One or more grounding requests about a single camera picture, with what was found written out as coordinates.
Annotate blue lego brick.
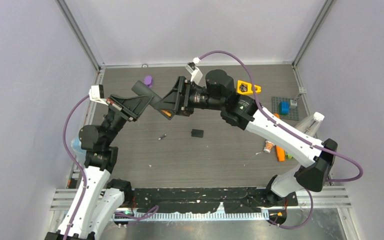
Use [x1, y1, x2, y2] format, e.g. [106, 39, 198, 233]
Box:
[278, 101, 290, 116]

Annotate black remote battery cover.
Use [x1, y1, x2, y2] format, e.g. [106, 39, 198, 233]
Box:
[191, 129, 204, 138]

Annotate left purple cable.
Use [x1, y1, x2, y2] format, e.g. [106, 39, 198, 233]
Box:
[62, 95, 160, 240]

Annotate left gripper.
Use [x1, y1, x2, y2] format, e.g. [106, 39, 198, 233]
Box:
[101, 92, 153, 146]

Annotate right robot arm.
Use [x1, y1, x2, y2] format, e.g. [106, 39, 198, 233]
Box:
[152, 69, 338, 205]

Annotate grey lego baseplate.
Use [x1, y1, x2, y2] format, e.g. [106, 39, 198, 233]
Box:
[271, 96, 300, 121]

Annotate yellow triangular toy block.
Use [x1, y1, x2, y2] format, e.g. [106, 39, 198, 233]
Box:
[236, 80, 262, 95]

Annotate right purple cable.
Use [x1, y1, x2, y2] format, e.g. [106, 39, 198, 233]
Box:
[198, 50, 364, 230]

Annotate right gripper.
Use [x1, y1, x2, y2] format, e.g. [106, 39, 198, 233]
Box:
[154, 76, 224, 118]

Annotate purple cable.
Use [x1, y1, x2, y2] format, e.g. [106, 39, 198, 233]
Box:
[198, 50, 364, 230]
[62, 95, 160, 240]

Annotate purple plastic cap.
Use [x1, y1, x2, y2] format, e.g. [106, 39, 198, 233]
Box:
[143, 75, 154, 88]

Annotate black remote control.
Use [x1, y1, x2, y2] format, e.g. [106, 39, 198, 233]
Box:
[131, 80, 174, 120]

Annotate grey lego technic beam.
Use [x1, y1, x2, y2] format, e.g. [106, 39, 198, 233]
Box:
[289, 87, 307, 109]

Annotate small ice cream toy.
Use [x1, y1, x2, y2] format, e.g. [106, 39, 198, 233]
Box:
[263, 140, 276, 154]

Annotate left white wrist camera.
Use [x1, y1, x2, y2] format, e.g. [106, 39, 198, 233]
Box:
[88, 84, 109, 106]

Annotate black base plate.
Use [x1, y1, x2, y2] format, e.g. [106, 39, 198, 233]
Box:
[112, 187, 299, 224]

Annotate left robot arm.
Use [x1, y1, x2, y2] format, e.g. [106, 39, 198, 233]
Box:
[45, 93, 153, 240]

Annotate orange plastic flashlight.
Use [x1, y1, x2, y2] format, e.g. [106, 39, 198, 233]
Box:
[275, 144, 286, 162]

